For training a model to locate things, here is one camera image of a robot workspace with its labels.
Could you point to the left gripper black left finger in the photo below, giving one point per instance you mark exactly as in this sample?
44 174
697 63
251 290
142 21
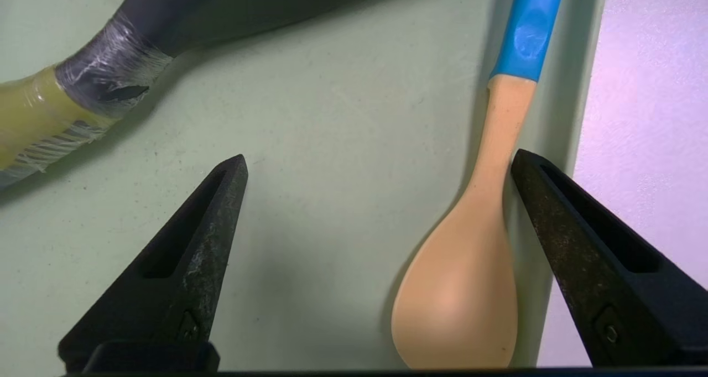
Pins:
166 288

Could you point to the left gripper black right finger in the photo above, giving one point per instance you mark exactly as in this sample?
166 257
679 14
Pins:
608 277

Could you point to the light green plastic tray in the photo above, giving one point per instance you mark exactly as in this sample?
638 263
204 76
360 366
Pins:
332 145

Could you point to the grey bristle hand brush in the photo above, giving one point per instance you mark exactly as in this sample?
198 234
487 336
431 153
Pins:
110 73

